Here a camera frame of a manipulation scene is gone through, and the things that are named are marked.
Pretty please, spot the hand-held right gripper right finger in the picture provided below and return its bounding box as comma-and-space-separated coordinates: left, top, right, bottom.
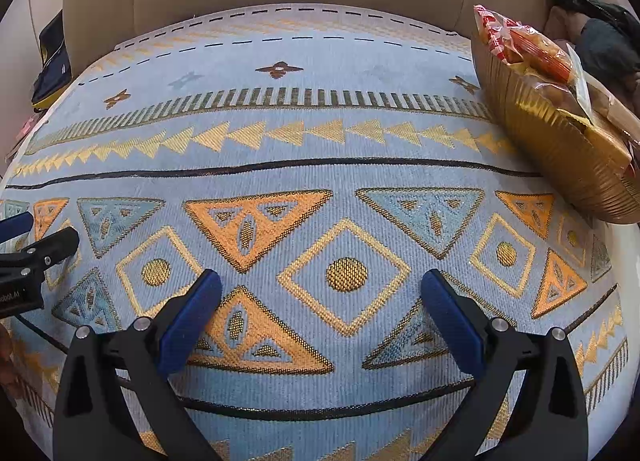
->
420, 268, 591, 461

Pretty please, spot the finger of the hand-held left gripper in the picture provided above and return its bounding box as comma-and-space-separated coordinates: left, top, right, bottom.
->
25, 227, 81, 267
0, 214, 35, 244

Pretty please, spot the dark blue bag yellow trim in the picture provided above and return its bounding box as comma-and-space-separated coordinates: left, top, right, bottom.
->
31, 11, 73, 109

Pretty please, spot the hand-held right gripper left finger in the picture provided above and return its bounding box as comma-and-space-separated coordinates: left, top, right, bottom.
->
52, 268, 223, 461

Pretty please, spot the clear bread packet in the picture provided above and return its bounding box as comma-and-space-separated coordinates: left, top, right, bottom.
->
525, 66, 597, 128

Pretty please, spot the gold pleated basket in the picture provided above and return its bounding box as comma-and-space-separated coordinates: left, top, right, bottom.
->
470, 34, 640, 224

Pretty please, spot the orange pastry packet red label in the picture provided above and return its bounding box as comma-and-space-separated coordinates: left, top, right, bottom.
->
512, 28, 574, 84

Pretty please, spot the blue patterned tablecloth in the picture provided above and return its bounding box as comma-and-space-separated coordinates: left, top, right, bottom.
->
0, 2, 631, 461

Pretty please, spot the dark clothing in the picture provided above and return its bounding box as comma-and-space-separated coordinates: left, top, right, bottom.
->
546, 0, 640, 92

